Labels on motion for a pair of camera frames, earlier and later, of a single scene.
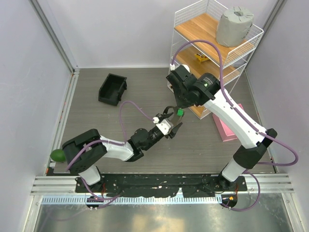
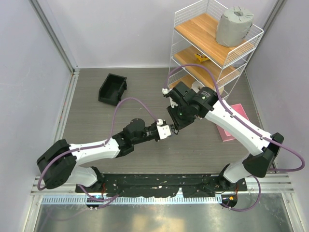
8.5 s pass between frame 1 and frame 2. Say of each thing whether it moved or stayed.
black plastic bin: stayed
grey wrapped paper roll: stayed
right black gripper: moved
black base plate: stayed
